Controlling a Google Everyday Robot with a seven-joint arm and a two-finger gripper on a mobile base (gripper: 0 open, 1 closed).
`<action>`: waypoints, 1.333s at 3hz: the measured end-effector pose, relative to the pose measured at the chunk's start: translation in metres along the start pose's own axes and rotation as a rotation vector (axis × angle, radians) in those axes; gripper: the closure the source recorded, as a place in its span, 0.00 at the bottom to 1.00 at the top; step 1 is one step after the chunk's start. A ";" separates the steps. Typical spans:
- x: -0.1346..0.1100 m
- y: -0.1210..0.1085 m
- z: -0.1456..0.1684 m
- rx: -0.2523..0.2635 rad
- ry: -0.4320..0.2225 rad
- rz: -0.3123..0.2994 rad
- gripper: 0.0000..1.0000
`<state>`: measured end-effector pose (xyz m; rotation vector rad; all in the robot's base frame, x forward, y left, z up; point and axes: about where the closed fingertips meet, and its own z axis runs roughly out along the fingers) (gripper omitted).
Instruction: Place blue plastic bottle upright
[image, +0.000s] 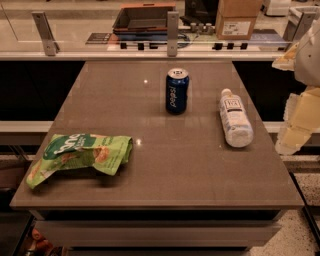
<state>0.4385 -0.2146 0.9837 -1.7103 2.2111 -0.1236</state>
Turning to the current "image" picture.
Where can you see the right metal glass bracket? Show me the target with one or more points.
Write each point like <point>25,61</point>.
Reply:
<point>302,20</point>

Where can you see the glass barrier panel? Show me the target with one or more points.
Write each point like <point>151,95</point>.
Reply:
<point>87,29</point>

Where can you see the grey drawer front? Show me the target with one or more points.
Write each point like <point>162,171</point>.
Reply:
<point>158,233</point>

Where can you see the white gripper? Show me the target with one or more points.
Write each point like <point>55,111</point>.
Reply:
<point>309,60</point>

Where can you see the cardboard box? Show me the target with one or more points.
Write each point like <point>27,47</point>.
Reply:
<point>236,19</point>

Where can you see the middle metal glass bracket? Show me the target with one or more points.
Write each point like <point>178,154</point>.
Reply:
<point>172,33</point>

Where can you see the left metal glass bracket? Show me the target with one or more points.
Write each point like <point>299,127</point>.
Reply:
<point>50,45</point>

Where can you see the green snack bag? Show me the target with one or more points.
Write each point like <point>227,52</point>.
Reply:
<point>66,152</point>

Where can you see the blue pepsi can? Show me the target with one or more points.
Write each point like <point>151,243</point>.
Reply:
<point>177,83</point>

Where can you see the clear plastic tea bottle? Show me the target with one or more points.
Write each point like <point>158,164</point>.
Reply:
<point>236,125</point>

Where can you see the metal glass bracket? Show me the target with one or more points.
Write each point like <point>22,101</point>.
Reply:
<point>302,20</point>
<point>172,33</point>
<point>50,45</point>

